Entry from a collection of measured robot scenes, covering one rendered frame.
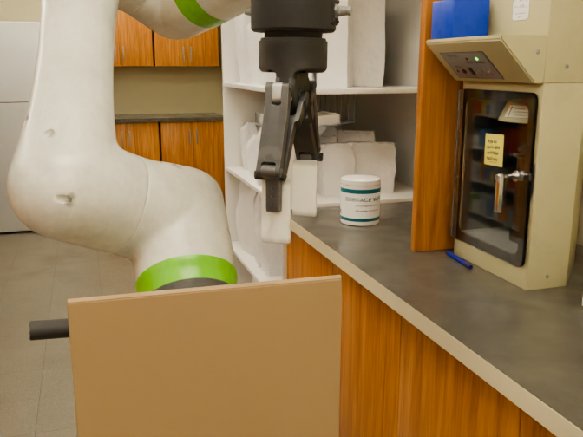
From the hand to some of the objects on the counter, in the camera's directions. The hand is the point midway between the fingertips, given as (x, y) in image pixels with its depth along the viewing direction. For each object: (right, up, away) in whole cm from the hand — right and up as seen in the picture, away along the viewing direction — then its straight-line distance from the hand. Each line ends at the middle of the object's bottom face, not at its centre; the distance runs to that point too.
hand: (291, 218), depth 76 cm
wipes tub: (+23, -1, +143) cm, 145 cm away
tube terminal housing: (+61, -12, +95) cm, 114 cm away
